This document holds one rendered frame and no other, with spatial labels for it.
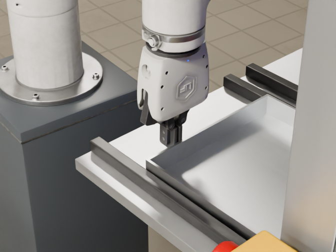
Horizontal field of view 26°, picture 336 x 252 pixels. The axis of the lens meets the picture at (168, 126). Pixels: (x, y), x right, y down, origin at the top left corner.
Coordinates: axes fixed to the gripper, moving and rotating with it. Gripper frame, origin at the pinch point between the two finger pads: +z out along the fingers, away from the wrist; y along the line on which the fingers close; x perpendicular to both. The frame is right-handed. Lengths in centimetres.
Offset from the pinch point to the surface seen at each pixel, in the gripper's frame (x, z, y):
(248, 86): 4.0, 2.3, 21.1
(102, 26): 182, 98, 124
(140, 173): -2.1, 2.1, -7.6
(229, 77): 8.1, 2.4, 20.7
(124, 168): 0.7, 2.6, -8.2
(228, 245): -28.2, -10.3, -17.8
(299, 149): -31.3, -21.6, -12.5
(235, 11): 152, 97, 182
